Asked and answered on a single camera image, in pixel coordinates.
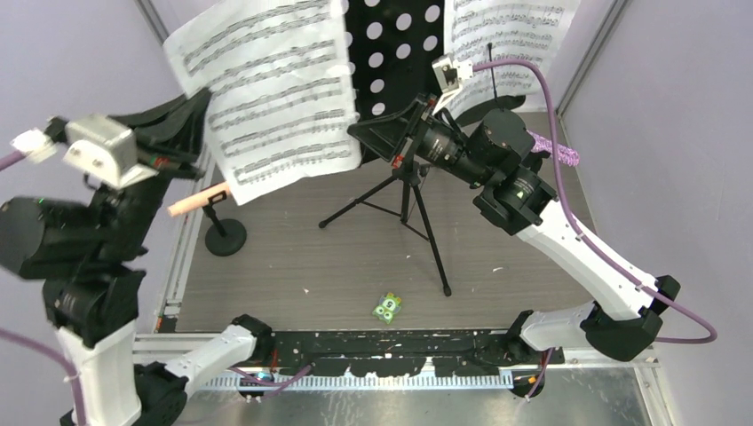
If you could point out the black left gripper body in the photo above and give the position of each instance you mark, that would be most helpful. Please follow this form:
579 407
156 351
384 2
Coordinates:
171 161

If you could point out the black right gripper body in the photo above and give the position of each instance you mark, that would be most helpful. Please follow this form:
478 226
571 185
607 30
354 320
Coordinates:
421 116

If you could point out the black music stand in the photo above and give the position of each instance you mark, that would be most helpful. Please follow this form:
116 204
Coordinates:
392 69

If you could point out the black microphone stand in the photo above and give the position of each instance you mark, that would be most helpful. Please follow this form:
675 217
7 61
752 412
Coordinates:
224 237

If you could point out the sheet music page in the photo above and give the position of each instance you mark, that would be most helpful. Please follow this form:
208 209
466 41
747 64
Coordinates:
282 95
480 31

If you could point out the beige microphone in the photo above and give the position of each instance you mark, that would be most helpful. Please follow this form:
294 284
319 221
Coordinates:
199 200

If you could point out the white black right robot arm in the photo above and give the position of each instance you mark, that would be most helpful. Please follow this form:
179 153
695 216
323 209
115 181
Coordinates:
624 315

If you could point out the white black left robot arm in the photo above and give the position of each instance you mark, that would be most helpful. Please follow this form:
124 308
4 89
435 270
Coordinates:
81 253

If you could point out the green toy block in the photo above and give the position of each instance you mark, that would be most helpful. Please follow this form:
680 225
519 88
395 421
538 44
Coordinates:
388 306

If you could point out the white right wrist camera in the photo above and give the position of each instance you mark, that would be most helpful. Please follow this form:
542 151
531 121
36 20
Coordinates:
451 75

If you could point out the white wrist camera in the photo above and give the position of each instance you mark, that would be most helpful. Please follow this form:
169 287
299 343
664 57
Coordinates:
97 145
451 75

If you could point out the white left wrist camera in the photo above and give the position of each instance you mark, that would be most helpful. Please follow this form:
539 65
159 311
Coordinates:
97 145

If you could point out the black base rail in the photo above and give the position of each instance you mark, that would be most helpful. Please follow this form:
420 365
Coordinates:
390 352

